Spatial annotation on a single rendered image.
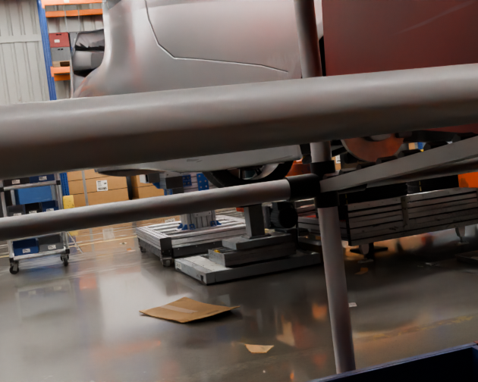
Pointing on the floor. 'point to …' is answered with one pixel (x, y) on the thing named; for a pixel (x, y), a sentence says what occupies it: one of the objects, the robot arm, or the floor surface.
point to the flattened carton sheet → (185, 310)
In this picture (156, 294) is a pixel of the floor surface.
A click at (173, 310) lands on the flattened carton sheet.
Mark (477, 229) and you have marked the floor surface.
